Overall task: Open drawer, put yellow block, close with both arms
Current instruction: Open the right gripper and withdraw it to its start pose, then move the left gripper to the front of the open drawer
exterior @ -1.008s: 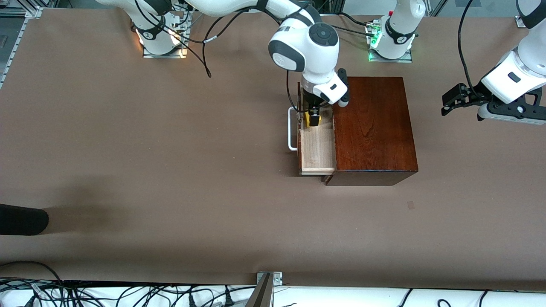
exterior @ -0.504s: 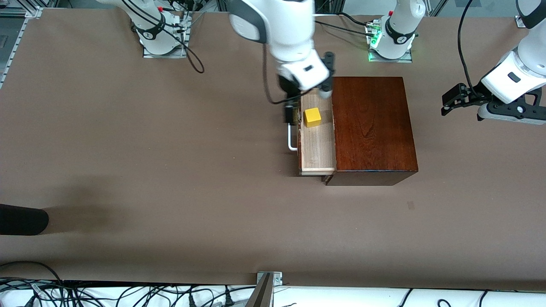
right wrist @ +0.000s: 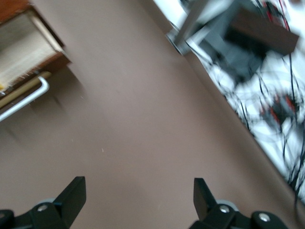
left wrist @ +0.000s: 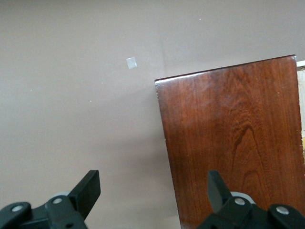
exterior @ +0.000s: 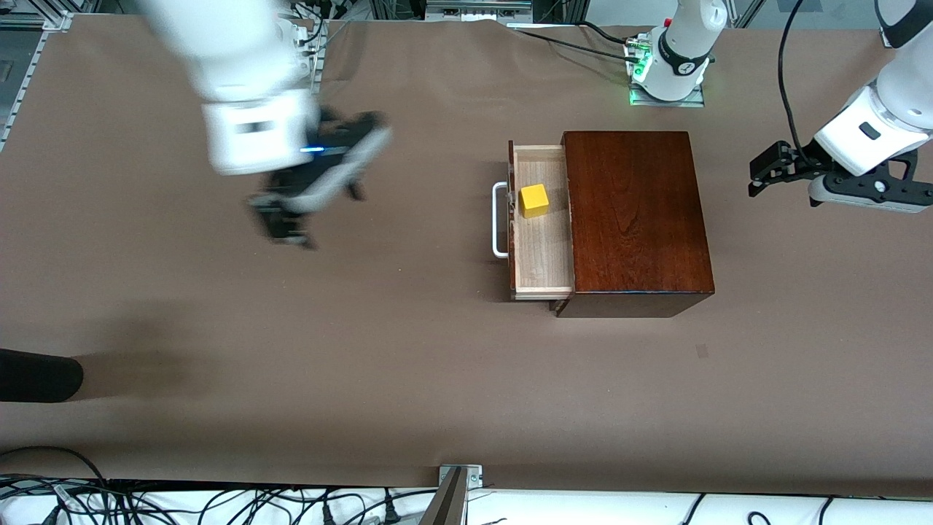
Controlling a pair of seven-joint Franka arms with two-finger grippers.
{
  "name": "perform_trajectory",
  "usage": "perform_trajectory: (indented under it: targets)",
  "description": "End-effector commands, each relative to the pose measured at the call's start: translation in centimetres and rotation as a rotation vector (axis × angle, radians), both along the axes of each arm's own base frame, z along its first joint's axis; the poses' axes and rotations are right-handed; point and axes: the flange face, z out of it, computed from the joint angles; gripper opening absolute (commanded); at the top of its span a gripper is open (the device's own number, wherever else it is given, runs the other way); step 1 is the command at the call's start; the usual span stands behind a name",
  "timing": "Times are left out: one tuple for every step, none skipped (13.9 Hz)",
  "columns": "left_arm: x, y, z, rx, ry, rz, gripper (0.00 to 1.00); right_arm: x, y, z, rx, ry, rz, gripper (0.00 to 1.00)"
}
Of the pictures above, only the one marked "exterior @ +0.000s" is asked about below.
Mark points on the aluminium camera mount post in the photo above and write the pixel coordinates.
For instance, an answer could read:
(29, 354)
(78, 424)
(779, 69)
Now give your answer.
(448, 503)

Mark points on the aluminium corner bracket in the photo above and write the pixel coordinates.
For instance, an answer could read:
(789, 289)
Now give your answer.
(885, 36)

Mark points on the brown paper table cover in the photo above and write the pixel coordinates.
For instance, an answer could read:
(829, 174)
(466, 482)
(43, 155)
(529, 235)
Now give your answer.
(364, 364)

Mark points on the yellow wooden cube block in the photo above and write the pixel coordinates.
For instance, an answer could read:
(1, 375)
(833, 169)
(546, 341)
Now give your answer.
(534, 200)

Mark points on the dark brown wooden cabinet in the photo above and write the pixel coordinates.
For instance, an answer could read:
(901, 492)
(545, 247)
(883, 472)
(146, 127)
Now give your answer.
(634, 211)

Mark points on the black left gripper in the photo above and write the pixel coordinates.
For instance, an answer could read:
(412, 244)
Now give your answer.
(801, 163)

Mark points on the small clear tape patch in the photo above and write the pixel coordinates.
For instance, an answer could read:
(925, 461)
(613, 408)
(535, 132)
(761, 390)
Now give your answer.
(702, 351)

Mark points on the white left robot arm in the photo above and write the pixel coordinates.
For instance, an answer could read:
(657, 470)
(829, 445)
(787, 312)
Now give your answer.
(685, 36)

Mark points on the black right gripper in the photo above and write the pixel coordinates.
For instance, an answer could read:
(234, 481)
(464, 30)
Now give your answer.
(289, 184)

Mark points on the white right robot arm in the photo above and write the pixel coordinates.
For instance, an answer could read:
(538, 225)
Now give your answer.
(240, 58)

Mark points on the aluminium table edge rail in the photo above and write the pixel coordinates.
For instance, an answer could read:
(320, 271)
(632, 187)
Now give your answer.
(58, 20)

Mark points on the aluminium right arm base plate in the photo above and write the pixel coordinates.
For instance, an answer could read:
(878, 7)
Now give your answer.
(315, 65)

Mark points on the aluminium left arm base plate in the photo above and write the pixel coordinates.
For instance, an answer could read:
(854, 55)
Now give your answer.
(667, 103)

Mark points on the black ribbed cylinder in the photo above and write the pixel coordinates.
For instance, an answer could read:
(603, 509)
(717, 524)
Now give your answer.
(36, 375)

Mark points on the silver electronics box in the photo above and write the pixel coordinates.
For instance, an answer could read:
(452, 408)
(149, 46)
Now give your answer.
(474, 9)

